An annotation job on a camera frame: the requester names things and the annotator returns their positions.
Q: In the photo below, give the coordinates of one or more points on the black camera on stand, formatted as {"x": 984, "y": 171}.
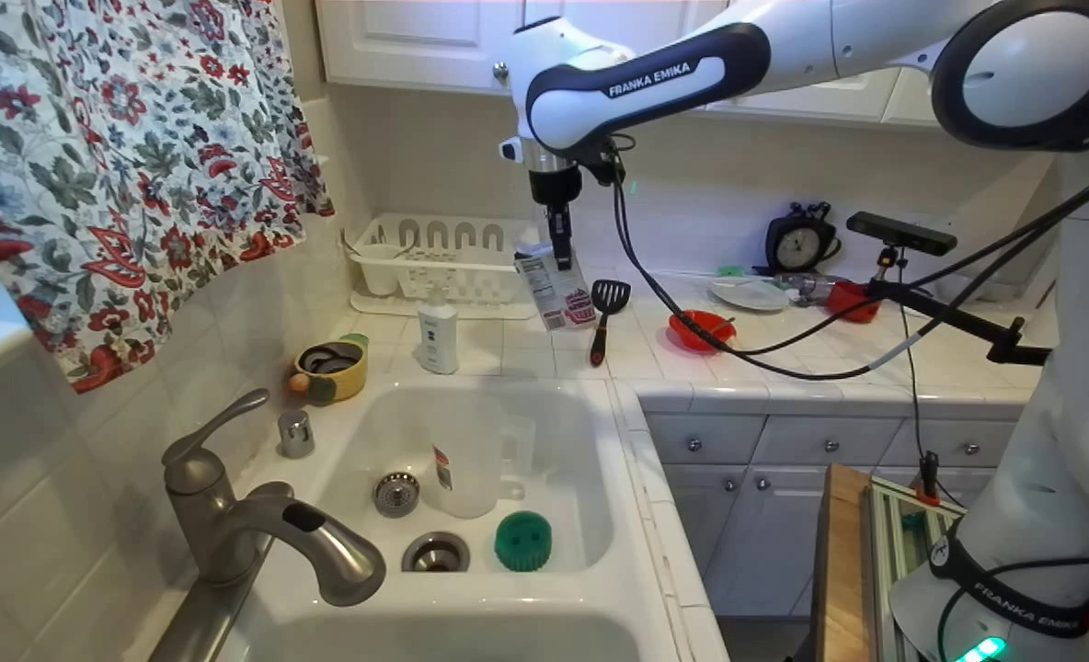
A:
{"x": 1001, "y": 339}

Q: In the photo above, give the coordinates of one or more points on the metal sink drain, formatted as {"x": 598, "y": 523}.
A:
{"x": 437, "y": 551}

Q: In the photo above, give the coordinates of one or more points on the small white bottle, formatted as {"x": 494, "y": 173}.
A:
{"x": 440, "y": 339}

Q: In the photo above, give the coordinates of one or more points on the white double sink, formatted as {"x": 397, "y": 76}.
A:
{"x": 594, "y": 599}

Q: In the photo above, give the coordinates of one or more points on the black slotted spatula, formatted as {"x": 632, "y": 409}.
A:
{"x": 610, "y": 294}

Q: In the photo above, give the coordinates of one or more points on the clear plastic pitcher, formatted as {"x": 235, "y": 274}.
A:
{"x": 475, "y": 445}

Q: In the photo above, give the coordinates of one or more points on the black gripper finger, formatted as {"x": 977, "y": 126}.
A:
{"x": 560, "y": 238}

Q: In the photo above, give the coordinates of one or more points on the white cabinet doors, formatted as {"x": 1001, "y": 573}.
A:
{"x": 750, "y": 488}

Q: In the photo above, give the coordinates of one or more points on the white plate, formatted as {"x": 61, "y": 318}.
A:
{"x": 750, "y": 290}

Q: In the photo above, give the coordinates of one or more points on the floral curtain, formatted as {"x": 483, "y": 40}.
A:
{"x": 144, "y": 149}

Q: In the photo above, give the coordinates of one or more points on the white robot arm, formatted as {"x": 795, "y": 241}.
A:
{"x": 1001, "y": 76}

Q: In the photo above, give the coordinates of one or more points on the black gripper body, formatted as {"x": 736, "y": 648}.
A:
{"x": 560, "y": 184}

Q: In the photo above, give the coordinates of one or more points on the grey metal faucet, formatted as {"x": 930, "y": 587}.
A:
{"x": 235, "y": 535}

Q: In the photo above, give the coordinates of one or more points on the yellow green tape roll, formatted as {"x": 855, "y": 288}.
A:
{"x": 329, "y": 372}

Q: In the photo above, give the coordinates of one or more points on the granulated sugar box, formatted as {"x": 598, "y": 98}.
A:
{"x": 560, "y": 294}

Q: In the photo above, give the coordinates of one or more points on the black analog clock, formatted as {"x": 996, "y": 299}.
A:
{"x": 800, "y": 241}

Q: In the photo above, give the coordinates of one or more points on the white dish rack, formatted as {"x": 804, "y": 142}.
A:
{"x": 440, "y": 258}

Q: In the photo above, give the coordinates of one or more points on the red bowl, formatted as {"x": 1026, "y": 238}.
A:
{"x": 701, "y": 328}

